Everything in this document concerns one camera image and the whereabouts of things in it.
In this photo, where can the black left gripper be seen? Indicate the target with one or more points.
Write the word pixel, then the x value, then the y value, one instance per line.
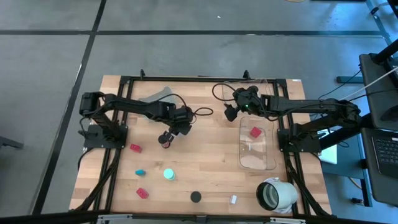
pixel 182 116

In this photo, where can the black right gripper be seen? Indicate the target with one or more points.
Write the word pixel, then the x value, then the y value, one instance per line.
pixel 248 104

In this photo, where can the red sand timer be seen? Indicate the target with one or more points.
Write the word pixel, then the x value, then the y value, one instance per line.
pixel 167 145

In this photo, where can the red plastic block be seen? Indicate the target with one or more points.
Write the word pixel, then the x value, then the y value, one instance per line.
pixel 255 132
pixel 136 148
pixel 142 193

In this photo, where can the black round disc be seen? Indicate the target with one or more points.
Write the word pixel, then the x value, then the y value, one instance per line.
pixel 196 196

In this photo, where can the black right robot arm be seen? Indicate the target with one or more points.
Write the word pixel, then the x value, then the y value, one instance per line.
pixel 311 105

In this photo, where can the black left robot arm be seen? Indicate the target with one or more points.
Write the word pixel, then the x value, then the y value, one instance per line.
pixel 133 105

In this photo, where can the clear plastic tray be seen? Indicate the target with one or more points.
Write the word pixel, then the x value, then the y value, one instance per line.
pixel 268 88
pixel 258 155

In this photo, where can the grey plastic storage bin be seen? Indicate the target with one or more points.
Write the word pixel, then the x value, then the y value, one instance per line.
pixel 161 93

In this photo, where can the teal plastic block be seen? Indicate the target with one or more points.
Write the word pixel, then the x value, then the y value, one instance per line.
pixel 140 172

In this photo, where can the small white block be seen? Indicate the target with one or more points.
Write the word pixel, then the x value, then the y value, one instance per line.
pixel 233 199

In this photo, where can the white cylindrical cup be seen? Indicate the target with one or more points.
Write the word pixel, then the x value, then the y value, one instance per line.
pixel 283 194

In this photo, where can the white paper sheet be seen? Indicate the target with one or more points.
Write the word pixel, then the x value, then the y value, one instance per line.
pixel 329 154

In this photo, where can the black support beam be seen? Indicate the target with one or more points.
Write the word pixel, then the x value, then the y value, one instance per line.
pixel 345 132

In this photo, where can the black rig bar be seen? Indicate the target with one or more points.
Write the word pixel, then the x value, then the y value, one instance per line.
pixel 46 217

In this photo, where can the black computer mouse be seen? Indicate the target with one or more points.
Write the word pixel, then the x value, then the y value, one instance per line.
pixel 391 114

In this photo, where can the black laptop computer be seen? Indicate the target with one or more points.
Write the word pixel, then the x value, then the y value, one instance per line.
pixel 387 152

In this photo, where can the dark stand foot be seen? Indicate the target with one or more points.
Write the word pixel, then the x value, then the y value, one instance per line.
pixel 9 143

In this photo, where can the black aluminium table frame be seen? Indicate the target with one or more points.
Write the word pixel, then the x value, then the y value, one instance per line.
pixel 199 79

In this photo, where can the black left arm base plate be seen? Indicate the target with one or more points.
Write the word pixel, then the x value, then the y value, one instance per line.
pixel 93 141

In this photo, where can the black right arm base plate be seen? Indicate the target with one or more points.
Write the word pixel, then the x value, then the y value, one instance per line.
pixel 311 146

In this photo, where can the silver metal bracket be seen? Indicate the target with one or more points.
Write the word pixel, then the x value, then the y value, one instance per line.
pixel 109 218
pixel 286 221

